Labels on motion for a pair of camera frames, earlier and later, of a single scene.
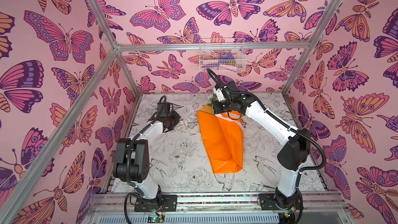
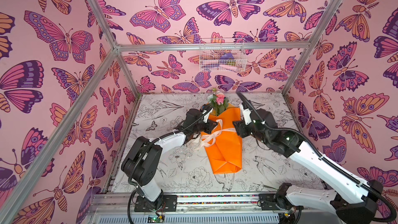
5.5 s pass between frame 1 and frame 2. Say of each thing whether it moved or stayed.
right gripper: moved
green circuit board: stayed
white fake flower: stayed
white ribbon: moved
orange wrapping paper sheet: stayed
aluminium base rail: stayed
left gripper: moved
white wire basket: stayed
